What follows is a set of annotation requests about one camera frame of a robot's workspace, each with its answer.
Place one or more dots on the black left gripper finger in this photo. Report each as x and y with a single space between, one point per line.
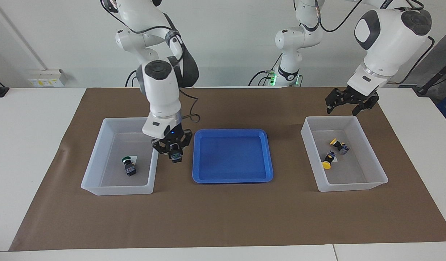
337 97
368 102

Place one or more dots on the blue plastic tray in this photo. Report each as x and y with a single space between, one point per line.
232 156

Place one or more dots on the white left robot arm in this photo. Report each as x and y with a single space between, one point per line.
386 40

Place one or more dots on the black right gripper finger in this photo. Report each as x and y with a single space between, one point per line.
185 138
162 145

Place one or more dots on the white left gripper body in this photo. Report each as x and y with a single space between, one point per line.
366 81

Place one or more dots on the brown paper table mat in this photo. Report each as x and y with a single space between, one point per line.
223 217

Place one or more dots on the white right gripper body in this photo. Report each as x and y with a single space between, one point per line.
157 127

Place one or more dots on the dark grey panel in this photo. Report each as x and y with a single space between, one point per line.
440 58

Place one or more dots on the yellow mushroom push button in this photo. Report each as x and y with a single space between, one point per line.
342 147
326 165

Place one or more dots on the translucent white plastic box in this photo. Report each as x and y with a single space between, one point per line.
371 174
96 174

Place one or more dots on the black pole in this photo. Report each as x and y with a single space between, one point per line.
431 81

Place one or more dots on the white wall power strip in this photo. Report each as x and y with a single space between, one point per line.
45 80

